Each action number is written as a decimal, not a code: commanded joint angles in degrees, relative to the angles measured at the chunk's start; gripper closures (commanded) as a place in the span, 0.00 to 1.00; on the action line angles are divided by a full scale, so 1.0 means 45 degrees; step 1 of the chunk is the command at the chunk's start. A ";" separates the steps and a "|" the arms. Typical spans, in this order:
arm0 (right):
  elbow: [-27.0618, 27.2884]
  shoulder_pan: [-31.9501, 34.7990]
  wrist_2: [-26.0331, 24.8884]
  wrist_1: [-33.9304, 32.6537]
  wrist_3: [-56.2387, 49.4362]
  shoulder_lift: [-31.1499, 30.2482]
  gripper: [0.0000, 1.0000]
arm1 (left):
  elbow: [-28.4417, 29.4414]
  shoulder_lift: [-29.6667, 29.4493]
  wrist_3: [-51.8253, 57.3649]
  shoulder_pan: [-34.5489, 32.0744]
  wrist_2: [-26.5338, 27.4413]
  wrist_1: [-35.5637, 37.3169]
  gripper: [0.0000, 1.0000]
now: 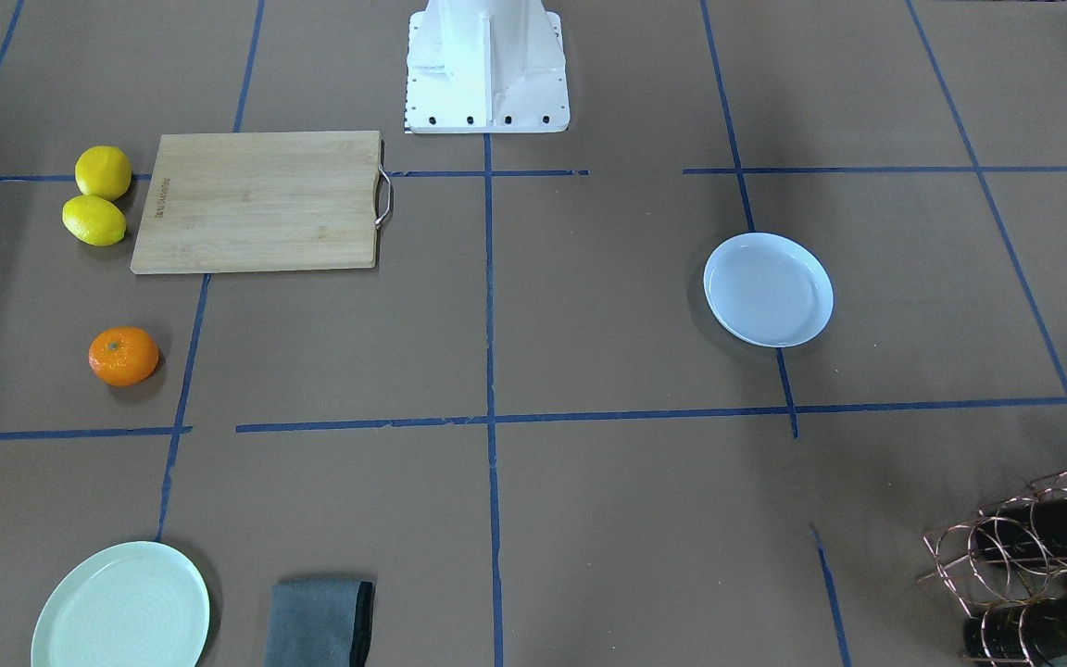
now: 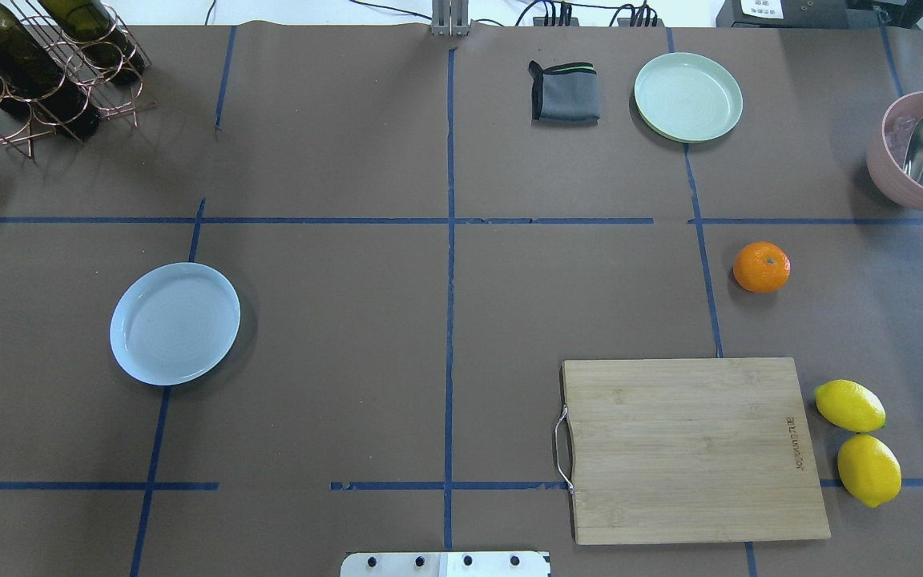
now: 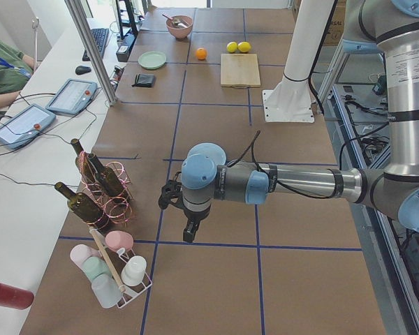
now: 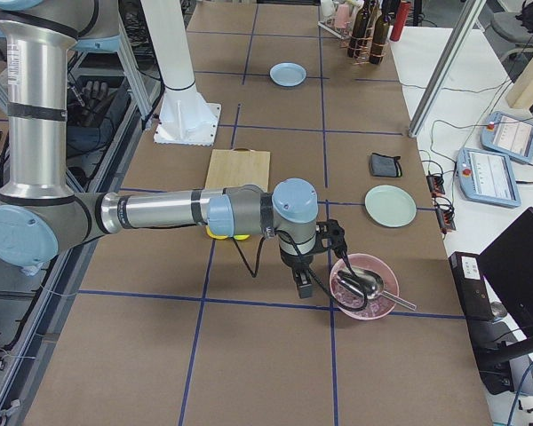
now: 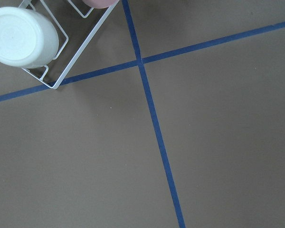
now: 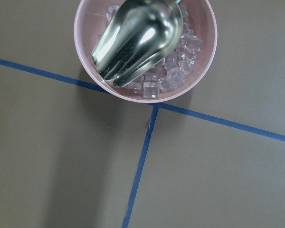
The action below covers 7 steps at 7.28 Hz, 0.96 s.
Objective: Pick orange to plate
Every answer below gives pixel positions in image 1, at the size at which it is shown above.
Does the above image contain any bamboo cutting board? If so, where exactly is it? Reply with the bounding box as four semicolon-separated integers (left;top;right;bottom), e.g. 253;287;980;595
131;131;393;275

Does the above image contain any pale green plate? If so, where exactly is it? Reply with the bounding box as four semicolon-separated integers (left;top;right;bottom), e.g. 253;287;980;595
30;541;211;666

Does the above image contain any copper wire bottle rack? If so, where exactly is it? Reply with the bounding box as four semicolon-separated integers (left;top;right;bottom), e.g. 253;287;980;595
923;470;1067;666

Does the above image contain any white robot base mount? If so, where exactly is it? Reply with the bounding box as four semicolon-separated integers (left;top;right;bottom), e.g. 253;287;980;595
404;1;571;134

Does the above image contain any lower yellow lemon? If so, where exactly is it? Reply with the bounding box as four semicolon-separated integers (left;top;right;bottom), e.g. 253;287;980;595
62;195;127;247

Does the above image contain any upper yellow lemon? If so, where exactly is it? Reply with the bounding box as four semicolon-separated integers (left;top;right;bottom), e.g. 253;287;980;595
73;146;132;201

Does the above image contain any dark green wine bottle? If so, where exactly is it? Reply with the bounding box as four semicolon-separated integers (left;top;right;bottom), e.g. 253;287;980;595
962;597;1067;666
973;497;1067;565

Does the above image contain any light blue plate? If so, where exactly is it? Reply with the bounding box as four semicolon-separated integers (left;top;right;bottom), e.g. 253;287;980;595
702;233;835;347

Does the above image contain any folded grey cloth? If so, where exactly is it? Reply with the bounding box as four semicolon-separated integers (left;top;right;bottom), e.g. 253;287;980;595
262;578;375;666

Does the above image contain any orange mandarin fruit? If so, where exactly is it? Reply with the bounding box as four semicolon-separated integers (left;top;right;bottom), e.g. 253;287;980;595
86;325;161;387

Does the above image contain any yellow lemon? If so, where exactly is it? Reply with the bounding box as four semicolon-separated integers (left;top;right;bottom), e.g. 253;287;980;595
73;146;132;201
62;195;127;247

